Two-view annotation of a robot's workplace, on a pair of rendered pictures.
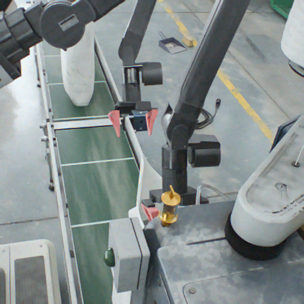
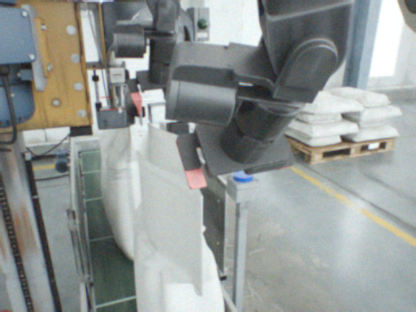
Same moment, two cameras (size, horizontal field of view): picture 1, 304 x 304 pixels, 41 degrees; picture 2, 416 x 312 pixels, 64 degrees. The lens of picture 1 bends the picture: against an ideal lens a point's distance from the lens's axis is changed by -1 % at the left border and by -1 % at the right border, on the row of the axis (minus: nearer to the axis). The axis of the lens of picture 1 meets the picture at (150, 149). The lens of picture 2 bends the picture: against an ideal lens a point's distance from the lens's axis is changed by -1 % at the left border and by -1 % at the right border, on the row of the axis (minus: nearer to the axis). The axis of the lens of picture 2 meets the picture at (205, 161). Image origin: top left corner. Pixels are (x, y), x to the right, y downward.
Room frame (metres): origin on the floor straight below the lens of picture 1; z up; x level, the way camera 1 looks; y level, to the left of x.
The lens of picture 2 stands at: (1.44, 0.02, 1.26)
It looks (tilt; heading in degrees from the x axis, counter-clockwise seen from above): 21 degrees down; 179
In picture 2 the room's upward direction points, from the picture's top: straight up
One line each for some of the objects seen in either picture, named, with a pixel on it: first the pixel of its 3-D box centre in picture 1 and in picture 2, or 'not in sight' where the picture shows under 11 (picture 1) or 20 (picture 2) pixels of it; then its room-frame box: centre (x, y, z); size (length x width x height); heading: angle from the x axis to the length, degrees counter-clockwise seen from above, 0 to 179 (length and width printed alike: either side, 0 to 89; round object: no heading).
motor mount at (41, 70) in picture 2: not in sight; (32, 47); (0.63, -0.36, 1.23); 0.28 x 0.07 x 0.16; 20
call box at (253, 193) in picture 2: not in sight; (242, 187); (0.49, 0.15, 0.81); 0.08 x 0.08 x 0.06; 20
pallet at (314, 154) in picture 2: not in sight; (329, 140); (-2.32, 1.54, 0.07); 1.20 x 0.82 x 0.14; 112
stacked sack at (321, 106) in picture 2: not in sight; (327, 104); (-2.01, 1.34, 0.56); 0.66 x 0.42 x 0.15; 110
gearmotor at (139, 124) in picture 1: (132, 109); not in sight; (2.25, 0.15, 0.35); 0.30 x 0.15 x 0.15; 20
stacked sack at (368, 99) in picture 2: not in sight; (356, 97); (-2.45, 1.84, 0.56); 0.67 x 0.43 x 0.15; 20
